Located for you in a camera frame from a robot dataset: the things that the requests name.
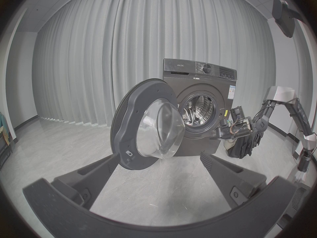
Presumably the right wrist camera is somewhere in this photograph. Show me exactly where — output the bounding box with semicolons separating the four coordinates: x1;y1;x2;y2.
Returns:
230;106;252;128

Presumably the grey washing machine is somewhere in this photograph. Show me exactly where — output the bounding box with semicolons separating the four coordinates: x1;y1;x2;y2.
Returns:
163;58;238;157

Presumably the black cable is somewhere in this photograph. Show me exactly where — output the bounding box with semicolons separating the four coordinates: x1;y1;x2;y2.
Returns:
292;130;302;159

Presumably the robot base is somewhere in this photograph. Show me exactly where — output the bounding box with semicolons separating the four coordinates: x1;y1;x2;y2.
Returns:
277;168;312;230

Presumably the heap of dark clothes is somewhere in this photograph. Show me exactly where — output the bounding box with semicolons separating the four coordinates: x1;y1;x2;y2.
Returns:
228;130;263;159

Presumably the cream laundry basket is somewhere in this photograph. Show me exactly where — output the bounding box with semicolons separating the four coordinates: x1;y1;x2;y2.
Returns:
224;138;238;156

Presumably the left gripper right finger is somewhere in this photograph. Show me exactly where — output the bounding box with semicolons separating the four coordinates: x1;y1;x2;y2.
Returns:
199;152;267;206

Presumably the washing machine door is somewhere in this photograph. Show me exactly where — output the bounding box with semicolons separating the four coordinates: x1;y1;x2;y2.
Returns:
110;78;185;170

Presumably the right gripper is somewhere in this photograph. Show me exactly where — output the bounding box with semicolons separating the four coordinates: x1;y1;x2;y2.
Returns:
211;119;253;140

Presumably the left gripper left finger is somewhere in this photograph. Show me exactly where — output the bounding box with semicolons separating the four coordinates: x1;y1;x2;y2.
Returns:
51;154;121;210

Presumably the white curtain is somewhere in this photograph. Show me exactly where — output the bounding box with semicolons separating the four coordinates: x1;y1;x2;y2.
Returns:
32;0;276;129

